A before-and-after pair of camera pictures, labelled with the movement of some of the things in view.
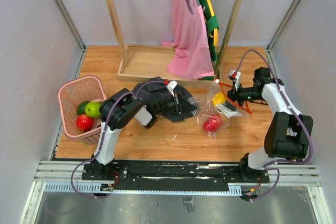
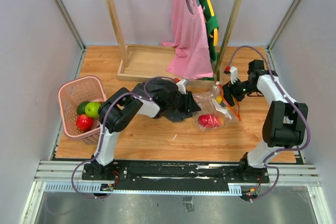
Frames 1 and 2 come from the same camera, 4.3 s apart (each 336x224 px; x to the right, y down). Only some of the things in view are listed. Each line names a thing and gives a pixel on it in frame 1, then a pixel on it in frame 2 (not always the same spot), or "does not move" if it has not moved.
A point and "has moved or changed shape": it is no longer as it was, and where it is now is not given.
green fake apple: [92, 109] does not move
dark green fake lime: [81, 107] does not move
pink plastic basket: [87, 89] does not move
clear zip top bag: [214, 112] has moved or changed shape
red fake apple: [84, 123] does not move
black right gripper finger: [229, 106] -> [229, 99]
